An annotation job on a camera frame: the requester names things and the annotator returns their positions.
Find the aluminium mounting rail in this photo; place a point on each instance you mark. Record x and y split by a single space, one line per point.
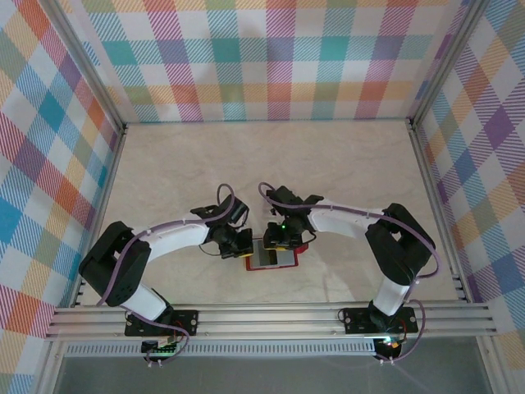
266 320

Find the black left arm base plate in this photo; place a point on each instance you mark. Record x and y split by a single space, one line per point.
186 322

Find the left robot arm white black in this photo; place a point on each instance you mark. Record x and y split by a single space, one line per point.
112 267

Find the aluminium frame post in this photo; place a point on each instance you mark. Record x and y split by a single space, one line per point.
445 61
91 71

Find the aluminium table side rail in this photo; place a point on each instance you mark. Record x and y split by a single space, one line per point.
430 180
102 201

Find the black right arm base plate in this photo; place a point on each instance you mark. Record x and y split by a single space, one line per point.
357 322

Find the red card holder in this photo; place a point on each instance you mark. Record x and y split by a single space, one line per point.
270 268

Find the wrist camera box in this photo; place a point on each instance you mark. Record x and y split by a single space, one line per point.
287 197
238 211

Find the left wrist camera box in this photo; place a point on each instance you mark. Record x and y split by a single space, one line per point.
238 211

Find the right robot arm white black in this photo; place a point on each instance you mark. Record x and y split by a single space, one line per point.
400 250

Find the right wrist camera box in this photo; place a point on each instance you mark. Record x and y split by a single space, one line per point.
287 197

